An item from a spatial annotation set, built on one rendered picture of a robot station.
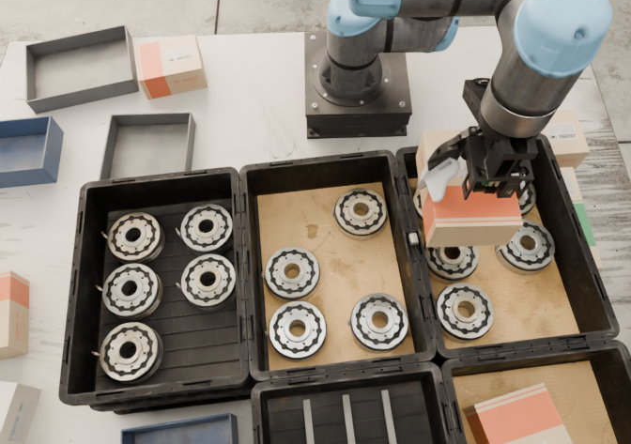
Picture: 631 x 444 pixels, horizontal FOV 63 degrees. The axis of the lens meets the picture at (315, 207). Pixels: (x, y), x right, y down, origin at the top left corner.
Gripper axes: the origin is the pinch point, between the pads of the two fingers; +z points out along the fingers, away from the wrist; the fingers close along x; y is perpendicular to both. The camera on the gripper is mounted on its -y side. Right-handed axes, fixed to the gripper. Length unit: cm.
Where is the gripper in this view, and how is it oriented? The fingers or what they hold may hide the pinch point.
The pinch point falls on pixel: (467, 182)
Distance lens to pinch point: 79.4
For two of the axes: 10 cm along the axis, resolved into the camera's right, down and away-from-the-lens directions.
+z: 0.2, 4.4, 9.0
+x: 10.0, -0.2, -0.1
